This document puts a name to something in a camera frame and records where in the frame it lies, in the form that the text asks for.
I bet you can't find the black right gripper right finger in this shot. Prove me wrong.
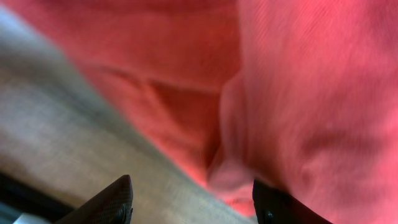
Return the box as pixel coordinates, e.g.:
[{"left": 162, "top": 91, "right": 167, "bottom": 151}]
[{"left": 252, "top": 180, "right": 331, "bottom": 224}]

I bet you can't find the red t-shirt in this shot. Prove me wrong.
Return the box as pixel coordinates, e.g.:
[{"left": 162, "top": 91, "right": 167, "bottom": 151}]
[{"left": 4, "top": 0, "right": 397, "bottom": 223}]

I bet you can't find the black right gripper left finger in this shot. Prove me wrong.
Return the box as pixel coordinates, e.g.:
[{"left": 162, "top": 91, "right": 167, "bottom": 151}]
[{"left": 55, "top": 175, "right": 133, "bottom": 224}]

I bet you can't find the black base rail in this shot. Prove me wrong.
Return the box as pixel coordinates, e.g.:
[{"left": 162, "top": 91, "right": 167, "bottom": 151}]
[{"left": 1, "top": 173, "right": 74, "bottom": 223}]

